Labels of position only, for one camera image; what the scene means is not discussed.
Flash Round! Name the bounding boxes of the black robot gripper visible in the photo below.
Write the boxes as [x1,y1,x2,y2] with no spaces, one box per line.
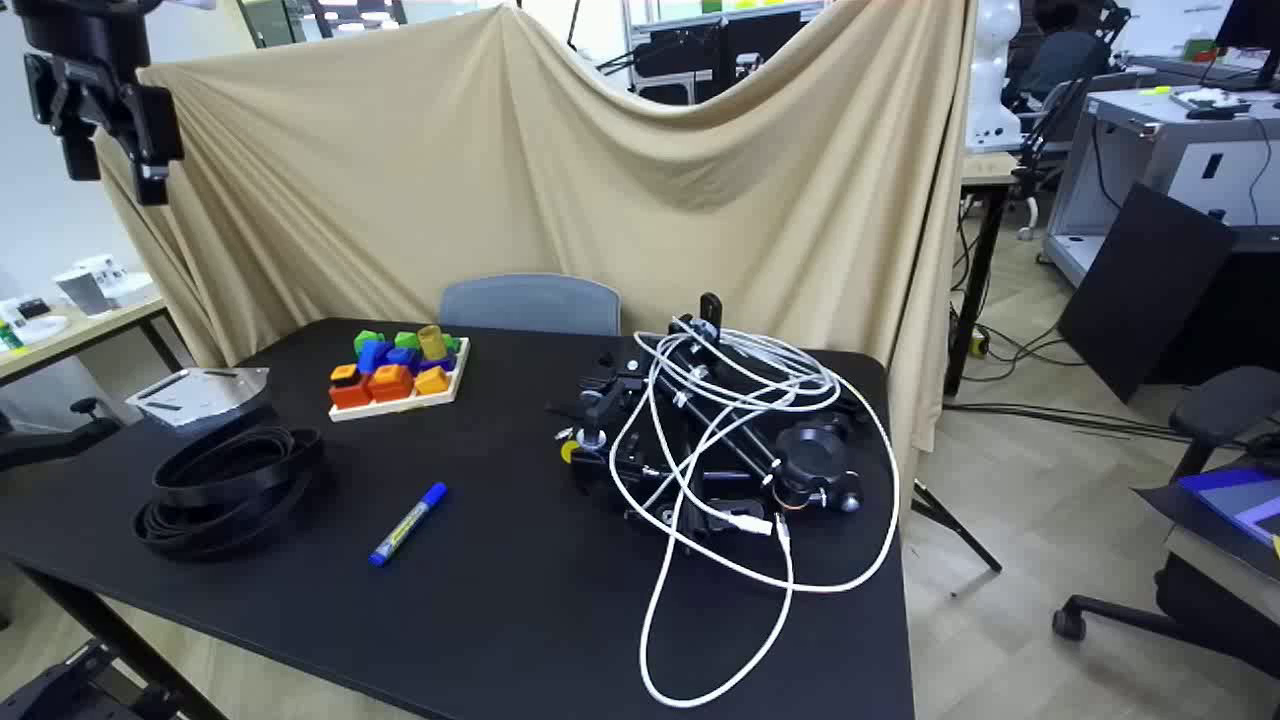
[9,0,186,214]

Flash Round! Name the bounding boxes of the blue and white marker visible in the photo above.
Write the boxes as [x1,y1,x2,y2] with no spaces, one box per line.
[365,482,453,571]

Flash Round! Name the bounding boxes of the small white box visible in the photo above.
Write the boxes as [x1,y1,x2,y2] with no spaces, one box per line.
[53,251,133,319]

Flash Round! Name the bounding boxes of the light wooden desk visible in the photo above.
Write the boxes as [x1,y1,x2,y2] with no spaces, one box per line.
[0,292,185,394]

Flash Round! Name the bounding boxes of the black chair armrest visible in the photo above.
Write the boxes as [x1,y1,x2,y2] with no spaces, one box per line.
[0,396,127,478]

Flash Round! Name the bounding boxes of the red toy block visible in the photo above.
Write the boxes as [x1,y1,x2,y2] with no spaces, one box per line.
[325,377,376,413]

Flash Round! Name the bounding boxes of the wooden toy block tray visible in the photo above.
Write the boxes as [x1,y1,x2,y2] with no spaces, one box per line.
[325,332,475,429]

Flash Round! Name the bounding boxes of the beige cloth backdrop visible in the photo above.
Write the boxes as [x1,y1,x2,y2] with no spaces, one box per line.
[89,0,983,464]

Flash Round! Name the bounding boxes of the grey chair back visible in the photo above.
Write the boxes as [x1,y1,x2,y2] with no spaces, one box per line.
[435,273,626,340]

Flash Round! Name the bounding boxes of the black table leg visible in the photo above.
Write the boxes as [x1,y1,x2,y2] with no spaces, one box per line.
[19,563,233,720]

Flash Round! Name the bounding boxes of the black chair base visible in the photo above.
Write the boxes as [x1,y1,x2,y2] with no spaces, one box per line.
[0,638,152,720]

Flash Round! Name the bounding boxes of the black computer monitors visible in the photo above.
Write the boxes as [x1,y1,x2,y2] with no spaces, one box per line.
[623,7,810,108]

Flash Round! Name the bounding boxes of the black tripod equipment heap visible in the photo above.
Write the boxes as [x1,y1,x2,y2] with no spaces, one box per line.
[552,289,873,533]

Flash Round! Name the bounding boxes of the wooden table with black legs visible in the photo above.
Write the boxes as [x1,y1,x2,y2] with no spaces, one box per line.
[941,148,1023,401]

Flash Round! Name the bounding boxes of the white machine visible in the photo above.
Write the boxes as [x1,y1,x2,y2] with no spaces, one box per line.
[962,0,1026,156]

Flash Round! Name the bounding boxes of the black stand leg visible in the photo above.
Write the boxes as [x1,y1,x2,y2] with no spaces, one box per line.
[908,482,1008,577]

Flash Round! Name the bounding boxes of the black mesh office chair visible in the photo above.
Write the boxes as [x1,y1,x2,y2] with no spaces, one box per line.
[999,22,1120,195]

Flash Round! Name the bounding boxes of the black flat panel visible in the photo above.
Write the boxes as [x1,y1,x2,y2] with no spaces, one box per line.
[1055,180,1240,410]

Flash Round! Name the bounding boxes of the white grey cabinet desk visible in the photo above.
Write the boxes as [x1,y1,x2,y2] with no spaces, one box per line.
[1036,85,1280,292]

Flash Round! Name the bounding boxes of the black device with blue screen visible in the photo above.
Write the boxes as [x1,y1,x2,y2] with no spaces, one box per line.
[1130,457,1280,563]

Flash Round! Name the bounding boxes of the coiled black cable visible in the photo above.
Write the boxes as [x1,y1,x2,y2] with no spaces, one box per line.
[133,415,333,563]

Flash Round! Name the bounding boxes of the white cable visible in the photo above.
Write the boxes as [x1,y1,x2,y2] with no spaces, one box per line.
[602,318,908,714]

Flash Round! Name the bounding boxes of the black floor cables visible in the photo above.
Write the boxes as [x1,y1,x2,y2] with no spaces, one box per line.
[970,318,1074,394]

